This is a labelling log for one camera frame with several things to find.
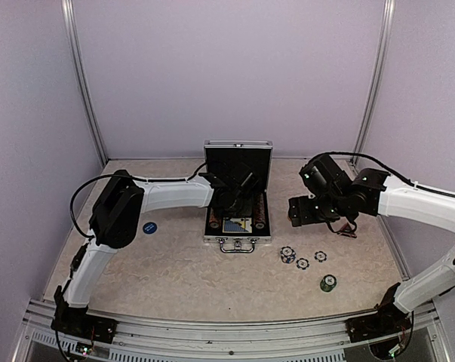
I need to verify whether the green chip stack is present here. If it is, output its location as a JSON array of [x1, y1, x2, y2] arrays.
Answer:
[[320, 275, 337, 293]]

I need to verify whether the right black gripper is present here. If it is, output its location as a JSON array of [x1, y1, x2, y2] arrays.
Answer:
[[289, 193, 348, 226]]

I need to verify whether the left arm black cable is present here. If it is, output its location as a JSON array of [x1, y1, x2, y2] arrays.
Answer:
[[69, 160, 213, 238]]

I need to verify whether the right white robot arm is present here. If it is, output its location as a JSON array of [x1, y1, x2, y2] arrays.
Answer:
[[287, 168, 455, 335]]

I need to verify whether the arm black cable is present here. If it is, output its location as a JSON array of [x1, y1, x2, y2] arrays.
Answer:
[[328, 151, 455, 201], [69, 160, 213, 238]]

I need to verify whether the blue round button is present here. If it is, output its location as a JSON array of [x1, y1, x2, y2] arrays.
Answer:
[[142, 222, 158, 235]]

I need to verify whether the front aluminium rail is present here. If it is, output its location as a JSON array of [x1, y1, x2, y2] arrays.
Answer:
[[7, 300, 455, 361]]

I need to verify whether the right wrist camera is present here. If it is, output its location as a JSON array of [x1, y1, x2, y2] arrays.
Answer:
[[299, 153, 349, 196]]

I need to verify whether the chip row in case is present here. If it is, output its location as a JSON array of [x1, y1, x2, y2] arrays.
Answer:
[[253, 194, 266, 229], [208, 209, 221, 229]]

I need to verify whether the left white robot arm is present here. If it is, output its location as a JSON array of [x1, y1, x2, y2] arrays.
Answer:
[[54, 162, 258, 336]]

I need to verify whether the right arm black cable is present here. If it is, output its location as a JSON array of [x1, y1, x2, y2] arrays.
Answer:
[[328, 151, 455, 201]]

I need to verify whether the blue card deck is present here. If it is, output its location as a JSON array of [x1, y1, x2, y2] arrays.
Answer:
[[223, 217, 252, 234]]

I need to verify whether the black red triangular button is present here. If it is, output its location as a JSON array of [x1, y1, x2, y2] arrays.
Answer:
[[337, 223, 357, 238]]

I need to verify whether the blue white chip stack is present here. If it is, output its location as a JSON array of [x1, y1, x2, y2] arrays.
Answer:
[[280, 246, 297, 264]]

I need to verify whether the right chip row in case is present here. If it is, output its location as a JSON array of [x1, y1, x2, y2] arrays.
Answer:
[[253, 194, 266, 229]]

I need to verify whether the aluminium poker case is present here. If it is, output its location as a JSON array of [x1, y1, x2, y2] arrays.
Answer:
[[203, 140, 272, 254]]

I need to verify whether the right aluminium frame post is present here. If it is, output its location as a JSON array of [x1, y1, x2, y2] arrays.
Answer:
[[354, 0, 396, 153]]

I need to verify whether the left chip row in case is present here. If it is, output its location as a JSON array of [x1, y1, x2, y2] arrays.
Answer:
[[208, 209, 221, 229]]

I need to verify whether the blue white poker chip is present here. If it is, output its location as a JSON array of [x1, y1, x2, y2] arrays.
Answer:
[[296, 258, 310, 270], [314, 251, 327, 262]]

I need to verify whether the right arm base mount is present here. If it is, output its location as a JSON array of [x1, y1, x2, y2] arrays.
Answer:
[[346, 283, 412, 342]]

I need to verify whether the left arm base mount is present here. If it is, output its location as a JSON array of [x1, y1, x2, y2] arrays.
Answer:
[[51, 286, 118, 344]]

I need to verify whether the aluminium frame post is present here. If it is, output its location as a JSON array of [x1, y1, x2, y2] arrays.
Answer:
[[354, 0, 396, 153], [61, 0, 109, 167]]

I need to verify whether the left aluminium frame post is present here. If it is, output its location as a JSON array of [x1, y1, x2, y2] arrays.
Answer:
[[61, 0, 109, 167]]

